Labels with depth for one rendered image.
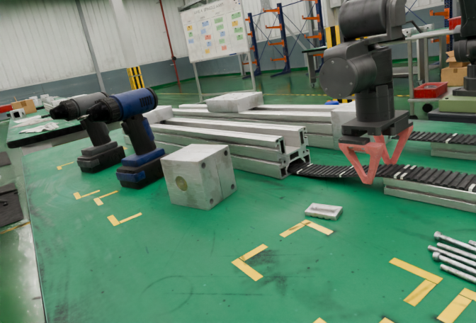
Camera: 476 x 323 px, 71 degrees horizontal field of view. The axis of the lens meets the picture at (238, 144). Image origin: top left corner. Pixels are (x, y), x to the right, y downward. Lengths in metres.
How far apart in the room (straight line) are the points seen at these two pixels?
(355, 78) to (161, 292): 0.37
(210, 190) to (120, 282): 0.22
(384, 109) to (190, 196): 0.36
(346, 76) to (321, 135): 0.39
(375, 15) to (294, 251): 0.34
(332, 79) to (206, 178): 0.28
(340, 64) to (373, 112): 0.11
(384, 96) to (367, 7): 0.13
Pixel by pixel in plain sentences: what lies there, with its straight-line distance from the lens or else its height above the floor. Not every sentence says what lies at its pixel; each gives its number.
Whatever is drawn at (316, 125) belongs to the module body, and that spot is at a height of 0.84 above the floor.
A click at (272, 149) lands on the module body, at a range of 0.68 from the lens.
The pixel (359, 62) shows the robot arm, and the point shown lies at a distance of 0.49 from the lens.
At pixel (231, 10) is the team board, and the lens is 6.47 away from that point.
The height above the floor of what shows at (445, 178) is 0.81.
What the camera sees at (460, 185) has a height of 0.81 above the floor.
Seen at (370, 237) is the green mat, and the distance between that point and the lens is 0.49.
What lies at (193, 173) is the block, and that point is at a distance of 0.60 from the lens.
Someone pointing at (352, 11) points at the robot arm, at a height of 1.07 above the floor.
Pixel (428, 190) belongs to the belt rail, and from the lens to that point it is 0.57.
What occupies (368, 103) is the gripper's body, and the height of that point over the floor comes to 0.93.
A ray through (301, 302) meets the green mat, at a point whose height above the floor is 0.78.
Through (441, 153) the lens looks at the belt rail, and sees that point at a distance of 0.75.
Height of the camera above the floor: 1.05
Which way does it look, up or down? 16 degrees down
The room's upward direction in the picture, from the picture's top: 11 degrees counter-clockwise
